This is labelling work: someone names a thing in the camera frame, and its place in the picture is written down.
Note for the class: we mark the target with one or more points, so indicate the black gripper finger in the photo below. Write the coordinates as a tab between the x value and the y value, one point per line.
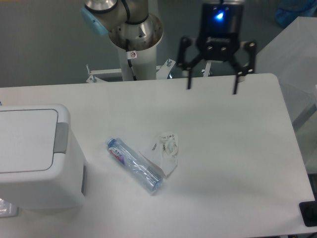
249	68
188	66

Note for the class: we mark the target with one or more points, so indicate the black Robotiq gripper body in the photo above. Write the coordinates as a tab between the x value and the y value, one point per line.
220	26

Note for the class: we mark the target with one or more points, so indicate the white push-lid trash can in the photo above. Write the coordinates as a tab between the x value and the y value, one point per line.
42	165

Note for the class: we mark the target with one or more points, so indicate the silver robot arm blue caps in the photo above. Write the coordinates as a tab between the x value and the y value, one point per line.
136	33

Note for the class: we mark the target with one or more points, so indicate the blue bag in background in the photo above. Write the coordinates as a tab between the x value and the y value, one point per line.
289	10

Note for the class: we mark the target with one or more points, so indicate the crumpled clear plastic wrapper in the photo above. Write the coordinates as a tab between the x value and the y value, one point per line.
162	151

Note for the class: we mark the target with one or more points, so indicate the clear plastic water bottle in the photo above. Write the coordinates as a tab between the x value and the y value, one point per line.
142	171

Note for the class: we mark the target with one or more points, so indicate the black device at table edge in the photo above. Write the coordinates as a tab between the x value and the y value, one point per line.
309	213

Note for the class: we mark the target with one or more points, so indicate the clear plastic bag corner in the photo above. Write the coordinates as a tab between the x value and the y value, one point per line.
8	210

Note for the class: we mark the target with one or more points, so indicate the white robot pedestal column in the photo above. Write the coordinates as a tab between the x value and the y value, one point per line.
138	65

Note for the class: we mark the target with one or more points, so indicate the white base frame with bolts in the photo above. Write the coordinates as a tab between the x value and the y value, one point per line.
163	72

